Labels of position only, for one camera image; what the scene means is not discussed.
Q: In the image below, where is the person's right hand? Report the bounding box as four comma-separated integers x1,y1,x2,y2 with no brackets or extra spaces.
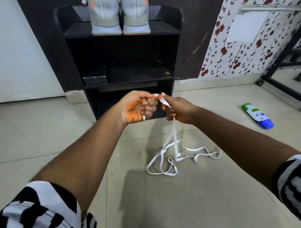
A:
157,92,200,125

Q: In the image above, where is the person's left hand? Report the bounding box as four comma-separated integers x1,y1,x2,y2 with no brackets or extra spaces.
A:
119,90,158,125

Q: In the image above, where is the clear plastic box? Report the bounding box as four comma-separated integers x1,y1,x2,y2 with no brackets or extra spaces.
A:
82,65,108,86

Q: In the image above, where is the grey sneaker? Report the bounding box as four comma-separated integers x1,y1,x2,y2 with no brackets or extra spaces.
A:
121,0,151,36
88,0,123,36

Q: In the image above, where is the person's right forearm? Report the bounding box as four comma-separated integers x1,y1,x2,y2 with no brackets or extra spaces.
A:
190,107,301,186

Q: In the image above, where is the person's left forearm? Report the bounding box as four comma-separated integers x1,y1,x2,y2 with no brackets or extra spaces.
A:
32,109,129,214

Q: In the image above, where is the black open shelf box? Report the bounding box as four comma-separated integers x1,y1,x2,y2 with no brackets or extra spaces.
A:
54,4,183,121

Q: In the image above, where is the green blue white bottle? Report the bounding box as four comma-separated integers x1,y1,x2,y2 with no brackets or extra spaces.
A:
241,102,275,130

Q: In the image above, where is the white floral patterned sheet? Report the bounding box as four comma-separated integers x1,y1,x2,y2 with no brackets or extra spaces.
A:
198,0,301,79

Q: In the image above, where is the dark brown wooden cabinet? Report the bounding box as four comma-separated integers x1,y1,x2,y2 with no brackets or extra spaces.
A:
18,0,224,93

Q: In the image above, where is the zebra striped garment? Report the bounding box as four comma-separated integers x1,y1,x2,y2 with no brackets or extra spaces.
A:
0,154,301,228

